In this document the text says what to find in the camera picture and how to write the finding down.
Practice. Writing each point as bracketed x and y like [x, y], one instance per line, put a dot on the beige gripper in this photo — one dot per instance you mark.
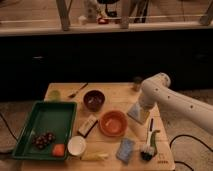
[143, 115]

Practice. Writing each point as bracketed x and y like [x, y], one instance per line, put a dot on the grey towel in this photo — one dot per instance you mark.
[134, 112]

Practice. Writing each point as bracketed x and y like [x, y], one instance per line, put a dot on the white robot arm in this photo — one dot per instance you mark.
[156, 89]

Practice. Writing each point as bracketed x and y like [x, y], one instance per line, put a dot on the orange bowl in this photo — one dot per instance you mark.
[113, 123]

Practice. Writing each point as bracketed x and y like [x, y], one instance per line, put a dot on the purple bowl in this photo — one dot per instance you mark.
[94, 100]

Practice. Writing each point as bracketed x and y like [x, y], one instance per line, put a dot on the white small bowl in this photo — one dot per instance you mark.
[76, 146]

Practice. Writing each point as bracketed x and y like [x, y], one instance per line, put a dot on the dark small jar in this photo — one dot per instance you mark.
[137, 83]

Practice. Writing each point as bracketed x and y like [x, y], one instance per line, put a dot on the blue sponge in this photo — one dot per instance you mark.
[125, 150]

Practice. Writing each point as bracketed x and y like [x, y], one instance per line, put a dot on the yellow banana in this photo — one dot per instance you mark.
[94, 157]

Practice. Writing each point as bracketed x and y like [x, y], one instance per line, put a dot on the orange carrot piece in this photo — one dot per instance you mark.
[58, 150]

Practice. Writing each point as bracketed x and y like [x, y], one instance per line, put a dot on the green cup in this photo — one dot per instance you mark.
[54, 95]

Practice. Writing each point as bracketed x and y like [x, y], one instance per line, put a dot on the green plastic tray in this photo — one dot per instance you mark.
[46, 116]

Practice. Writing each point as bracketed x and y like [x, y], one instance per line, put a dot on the red object on shelf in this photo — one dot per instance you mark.
[102, 21]

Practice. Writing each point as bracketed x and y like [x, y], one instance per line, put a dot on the dark grapes bunch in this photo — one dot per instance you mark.
[43, 140]

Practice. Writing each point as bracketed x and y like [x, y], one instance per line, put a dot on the green handled dish brush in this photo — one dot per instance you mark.
[149, 149]

